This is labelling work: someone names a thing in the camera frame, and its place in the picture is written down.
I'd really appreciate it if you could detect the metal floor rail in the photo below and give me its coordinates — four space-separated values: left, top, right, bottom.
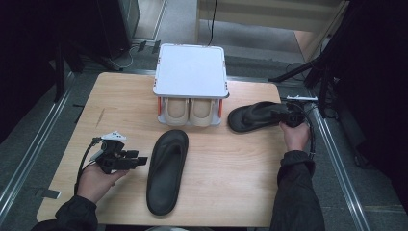
0 71 76 222
307 92 371 231

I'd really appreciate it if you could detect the cream clog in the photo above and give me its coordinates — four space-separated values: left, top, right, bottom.
190 97 217 127
163 97 191 127

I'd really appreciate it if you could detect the hand-held gripper cable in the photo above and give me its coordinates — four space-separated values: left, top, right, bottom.
74 137 104 195
299 101 318 161

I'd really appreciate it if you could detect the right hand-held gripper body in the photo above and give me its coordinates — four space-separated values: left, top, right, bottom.
281 94 319 129

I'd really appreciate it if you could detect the white shoe storage box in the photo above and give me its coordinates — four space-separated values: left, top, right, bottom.
152 42 231 127

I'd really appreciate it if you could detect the white floor cable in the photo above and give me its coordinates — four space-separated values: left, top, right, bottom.
113 43 142 72

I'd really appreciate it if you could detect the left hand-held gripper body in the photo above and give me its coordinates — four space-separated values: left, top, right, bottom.
94 130 140 175

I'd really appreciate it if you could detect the grey tape strip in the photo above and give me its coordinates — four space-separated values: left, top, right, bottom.
34 188 63 200

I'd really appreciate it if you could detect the black slipper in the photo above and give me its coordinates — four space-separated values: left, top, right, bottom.
227 100 291 134
145 128 190 217

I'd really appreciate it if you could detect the left hand-held gripper cable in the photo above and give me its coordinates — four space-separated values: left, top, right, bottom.
74 137 104 195

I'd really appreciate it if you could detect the black upright stand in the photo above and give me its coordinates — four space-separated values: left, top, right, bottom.
52 44 85 104

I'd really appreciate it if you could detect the right hand-held gripper cable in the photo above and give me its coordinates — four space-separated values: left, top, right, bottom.
299 101 318 161

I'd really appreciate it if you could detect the person's left hand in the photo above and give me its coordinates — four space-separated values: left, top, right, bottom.
76 162 130 205

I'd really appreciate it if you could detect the black tripod stand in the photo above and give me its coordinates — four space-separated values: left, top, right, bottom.
268 54 336 119

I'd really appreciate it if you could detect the black hanging cable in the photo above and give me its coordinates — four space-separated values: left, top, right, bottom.
207 0 219 47

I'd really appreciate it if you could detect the person's right hand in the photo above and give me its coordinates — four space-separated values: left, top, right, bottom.
278 120 312 153

